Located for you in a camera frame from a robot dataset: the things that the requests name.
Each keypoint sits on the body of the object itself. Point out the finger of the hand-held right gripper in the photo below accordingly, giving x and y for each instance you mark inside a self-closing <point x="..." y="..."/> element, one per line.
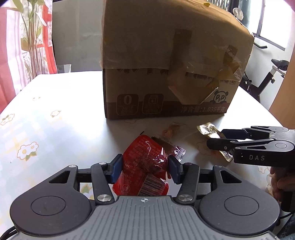
<point x="253" y="132"/>
<point x="230" y="145"/>

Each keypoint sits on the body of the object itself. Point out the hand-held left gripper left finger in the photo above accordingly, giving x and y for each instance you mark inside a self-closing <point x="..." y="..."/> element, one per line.
<point x="117" y="169"/>

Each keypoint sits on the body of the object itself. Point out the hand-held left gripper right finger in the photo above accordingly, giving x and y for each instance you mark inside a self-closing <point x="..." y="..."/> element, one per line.
<point x="173" y="169"/>

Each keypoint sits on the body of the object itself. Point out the red snack packet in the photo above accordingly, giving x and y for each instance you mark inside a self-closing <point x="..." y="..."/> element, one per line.
<point x="140" y="166"/>

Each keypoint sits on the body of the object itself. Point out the gold snack packet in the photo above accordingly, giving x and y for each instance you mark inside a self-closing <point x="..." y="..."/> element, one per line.
<point x="208" y="129"/>

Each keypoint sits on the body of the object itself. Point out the brown cardboard box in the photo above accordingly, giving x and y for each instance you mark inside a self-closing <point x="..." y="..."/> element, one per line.
<point x="161" y="57"/>

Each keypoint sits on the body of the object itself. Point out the person's right hand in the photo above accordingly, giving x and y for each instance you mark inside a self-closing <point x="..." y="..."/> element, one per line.
<point x="277" y="184"/>

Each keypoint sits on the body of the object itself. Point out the small orange candy wrapper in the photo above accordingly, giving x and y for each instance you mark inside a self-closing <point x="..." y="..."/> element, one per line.
<point x="171" y="129"/>

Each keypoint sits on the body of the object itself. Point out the brown wooden board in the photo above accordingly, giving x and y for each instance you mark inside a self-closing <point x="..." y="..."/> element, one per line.
<point x="284" y="99"/>

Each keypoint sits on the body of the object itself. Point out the black exercise bike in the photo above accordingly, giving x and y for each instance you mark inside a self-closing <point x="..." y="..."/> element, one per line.
<point x="265" y="80"/>

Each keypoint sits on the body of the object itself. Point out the red and white floral curtain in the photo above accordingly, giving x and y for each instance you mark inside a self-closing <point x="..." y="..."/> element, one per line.
<point x="23" y="46"/>

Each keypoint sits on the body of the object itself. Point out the window with dark frame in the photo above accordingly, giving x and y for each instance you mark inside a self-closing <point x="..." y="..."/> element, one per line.
<point x="272" y="18"/>

